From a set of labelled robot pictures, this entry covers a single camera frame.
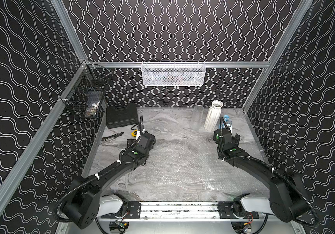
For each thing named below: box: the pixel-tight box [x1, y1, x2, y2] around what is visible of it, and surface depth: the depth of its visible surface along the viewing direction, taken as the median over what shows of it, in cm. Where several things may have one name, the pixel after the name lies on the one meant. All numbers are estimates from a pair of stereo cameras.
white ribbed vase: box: [204, 99, 224, 132], surface depth 95 cm
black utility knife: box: [101, 131, 125, 141], surface depth 105 cm
